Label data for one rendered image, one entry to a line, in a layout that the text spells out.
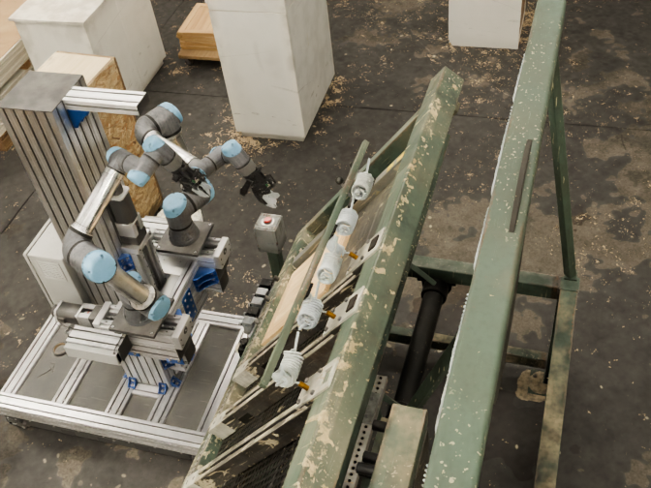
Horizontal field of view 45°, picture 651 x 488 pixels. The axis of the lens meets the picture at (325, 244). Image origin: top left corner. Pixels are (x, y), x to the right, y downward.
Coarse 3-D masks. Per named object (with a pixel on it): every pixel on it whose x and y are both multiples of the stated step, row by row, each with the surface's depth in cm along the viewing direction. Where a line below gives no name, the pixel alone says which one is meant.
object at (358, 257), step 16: (368, 240) 251; (352, 256) 253; (368, 256) 244; (352, 272) 256; (336, 288) 270; (352, 288) 261; (336, 304) 270; (304, 320) 282; (320, 320) 280; (304, 336) 289; (256, 352) 319; (240, 368) 327; (256, 368) 316; (240, 384) 329
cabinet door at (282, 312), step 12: (348, 240) 323; (324, 252) 342; (300, 276) 355; (288, 288) 363; (312, 288) 323; (324, 288) 306; (288, 300) 349; (276, 312) 355; (288, 312) 336; (276, 324) 340; (264, 336) 347
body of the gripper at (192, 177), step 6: (180, 168) 299; (186, 168) 299; (192, 168) 305; (198, 168) 303; (180, 174) 304; (186, 174) 299; (192, 174) 302; (198, 174) 303; (204, 174) 305; (180, 180) 306; (186, 180) 303; (192, 180) 304; (198, 180) 305; (186, 186) 307; (192, 186) 307; (198, 186) 306
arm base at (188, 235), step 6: (192, 222) 372; (186, 228) 368; (192, 228) 372; (198, 228) 377; (174, 234) 370; (180, 234) 369; (186, 234) 371; (192, 234) 372; (198, 234) 375; (174, 240) 372; (180, 240) 371; (186, 240) 372; (192, 240) 373; (180, 246) 373
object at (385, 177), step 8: (400, 160) 308; (392, 168) 313; (384, 176) 317; (392, 176) 316; (376, 184) 322; (384, 184) 320; (376, 192) 325; (360, 200) 331; (368, 200) 330; (360, 208) 334; (344, 224) 344; (320, 232) 361; (312, 240) 366; (320, 240) 357; (304, 248) 371; (312, 248) 363; (296, 256) 377; (304, 256) 368; (296, 264) 375
